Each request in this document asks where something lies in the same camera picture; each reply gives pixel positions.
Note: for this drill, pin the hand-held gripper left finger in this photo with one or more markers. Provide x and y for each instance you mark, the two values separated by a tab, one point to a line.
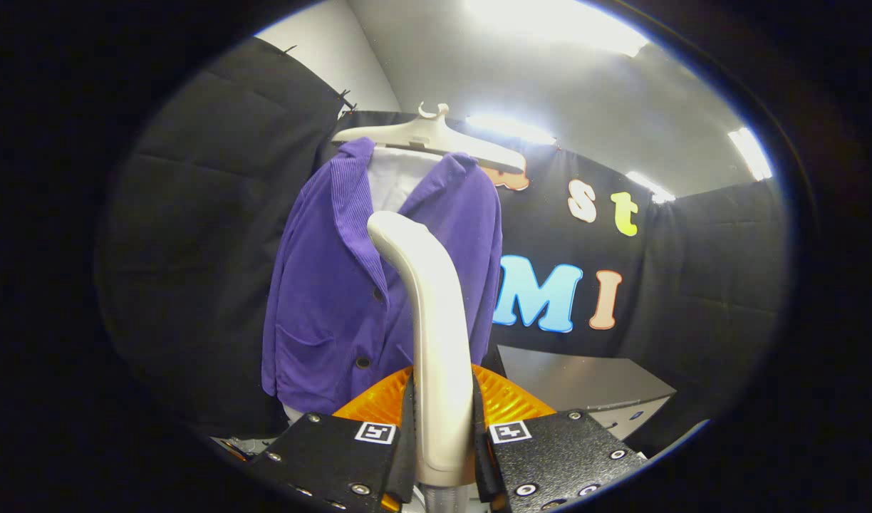
329	456

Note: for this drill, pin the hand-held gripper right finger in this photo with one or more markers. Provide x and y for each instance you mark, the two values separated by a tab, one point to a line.
564	456

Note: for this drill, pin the purple jacket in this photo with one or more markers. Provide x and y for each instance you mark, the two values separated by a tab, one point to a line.
322	299

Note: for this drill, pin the white garment steamer head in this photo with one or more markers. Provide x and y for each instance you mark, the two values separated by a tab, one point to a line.
439	342

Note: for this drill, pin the white clothes hanger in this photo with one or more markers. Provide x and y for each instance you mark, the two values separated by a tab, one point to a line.
436	135

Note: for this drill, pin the grey drawer cabinet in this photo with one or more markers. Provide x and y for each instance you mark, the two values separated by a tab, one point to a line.
578	381

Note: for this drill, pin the ceiling light panel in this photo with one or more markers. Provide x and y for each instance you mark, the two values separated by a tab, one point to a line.
511	128
751	153
650	187

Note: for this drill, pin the white inner shirt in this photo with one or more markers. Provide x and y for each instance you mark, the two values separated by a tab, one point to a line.
400	178

